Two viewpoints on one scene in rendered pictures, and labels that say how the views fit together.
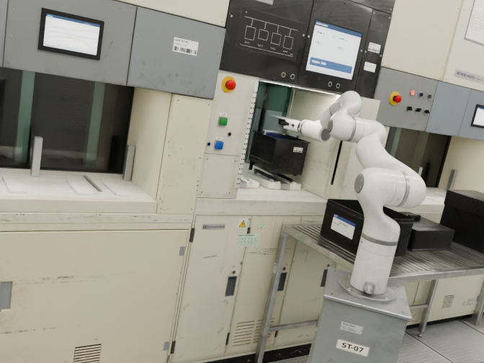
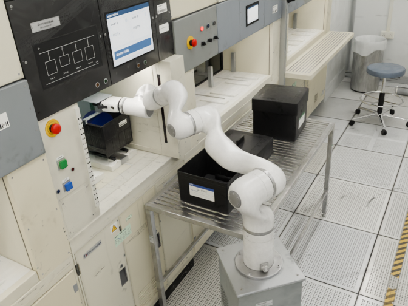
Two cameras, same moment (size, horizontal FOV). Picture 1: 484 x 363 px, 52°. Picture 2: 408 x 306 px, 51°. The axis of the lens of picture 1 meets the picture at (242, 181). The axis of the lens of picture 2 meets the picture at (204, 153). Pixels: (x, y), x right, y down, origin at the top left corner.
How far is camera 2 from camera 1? 0.81 m
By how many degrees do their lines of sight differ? 28
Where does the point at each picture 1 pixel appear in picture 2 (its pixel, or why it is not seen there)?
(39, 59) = not seen: outside the picture
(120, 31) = not seen: outside the picture
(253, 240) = (127, 231)
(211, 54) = (23, 114)
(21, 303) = not seen: outside the picture
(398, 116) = (197, 55)
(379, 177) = (252, 190)
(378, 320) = (282, 289)
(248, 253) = (127, 244)
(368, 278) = (261, 260)
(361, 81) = (161, 45)
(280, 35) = (80, 50)
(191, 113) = (31, 179)
